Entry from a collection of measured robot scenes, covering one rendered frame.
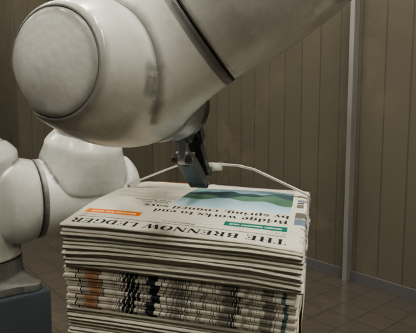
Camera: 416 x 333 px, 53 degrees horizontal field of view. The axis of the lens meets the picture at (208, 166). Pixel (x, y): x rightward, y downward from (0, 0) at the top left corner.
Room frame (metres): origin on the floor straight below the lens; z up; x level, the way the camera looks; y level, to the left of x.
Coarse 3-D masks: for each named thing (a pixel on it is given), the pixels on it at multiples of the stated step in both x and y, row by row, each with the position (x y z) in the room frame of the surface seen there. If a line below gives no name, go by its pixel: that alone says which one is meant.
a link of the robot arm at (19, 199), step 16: (0, 144) 0.74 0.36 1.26; (0, 160) 0.72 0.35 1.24; (16, 160) 0.76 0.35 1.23; (0, 176) 0.71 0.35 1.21; (16, 176) 0.73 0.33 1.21; (32, 176) 0.75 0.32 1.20; (0, 192) 0.71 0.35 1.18; (16, 192) 0.72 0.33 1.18; (32, 192) 0.74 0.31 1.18; (0, 208) 0.70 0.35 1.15; (16, 208) 0.72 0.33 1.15; (32, 208) 0.74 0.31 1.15; (0, 224) 0.70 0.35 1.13; (16, 224) 0.72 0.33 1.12; (32, 224) 0.74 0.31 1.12; (0, 240) 0.71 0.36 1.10; (16, 240) 0.73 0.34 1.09; (0, 256) 0.71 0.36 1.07; (16, 256) 0.74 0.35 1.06
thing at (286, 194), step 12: (180, 192) 0.63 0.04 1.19; (192, 192) 0.63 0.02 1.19; (204, 192) 0.63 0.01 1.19; (216, 192) 0.63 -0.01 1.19; (228, 192) 0.63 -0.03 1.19; (240, 192) 0.63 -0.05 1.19; (252, 192) 0.63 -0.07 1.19; (264, 192) 0.63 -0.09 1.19; (276, 192) 0.64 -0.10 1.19; (288, 192) 0.64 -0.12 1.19
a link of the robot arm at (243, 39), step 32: (192, 0) 0.29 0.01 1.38; (224, 0) 0.28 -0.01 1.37; (256, 0) 0.28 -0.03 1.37; (288, 0) 0.28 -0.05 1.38; (320, 0) 0.29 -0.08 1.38; (224, 32) 0.29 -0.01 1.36; (256, 32) 0.29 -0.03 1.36; (288, 32) 0.30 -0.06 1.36; (224, 64) 0.31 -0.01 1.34; (256, 64) 0.32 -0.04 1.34
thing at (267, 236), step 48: (144, 192) 0.62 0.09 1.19; (96, 240) 0.48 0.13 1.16; (144, 240) 0.46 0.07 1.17; (192, 240) 0.45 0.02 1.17; (240, 240) 0.44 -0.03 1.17; (288, 240) 0.44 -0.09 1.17; (96, 288) 0.50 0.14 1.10; (144, 288) 0.48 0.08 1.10; (192, 288) 0.46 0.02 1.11; (240, 288) 0.45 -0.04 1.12; (288, 288) 0.43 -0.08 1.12
